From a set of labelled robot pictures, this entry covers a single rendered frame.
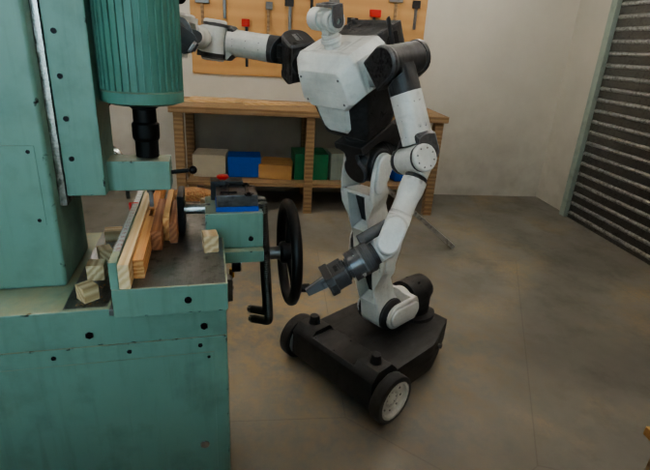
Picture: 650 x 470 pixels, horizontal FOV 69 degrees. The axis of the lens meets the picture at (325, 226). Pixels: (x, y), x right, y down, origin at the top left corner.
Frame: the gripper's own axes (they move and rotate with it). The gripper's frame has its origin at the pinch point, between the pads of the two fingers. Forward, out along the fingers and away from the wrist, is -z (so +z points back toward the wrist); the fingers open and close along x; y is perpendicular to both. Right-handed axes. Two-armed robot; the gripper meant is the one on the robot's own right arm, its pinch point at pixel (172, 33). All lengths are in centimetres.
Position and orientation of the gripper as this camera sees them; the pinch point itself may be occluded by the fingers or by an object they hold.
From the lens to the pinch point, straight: 129.1
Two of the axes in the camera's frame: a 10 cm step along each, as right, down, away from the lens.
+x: 7.7, 5.0, 4.0
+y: -5.9, 7.9, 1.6
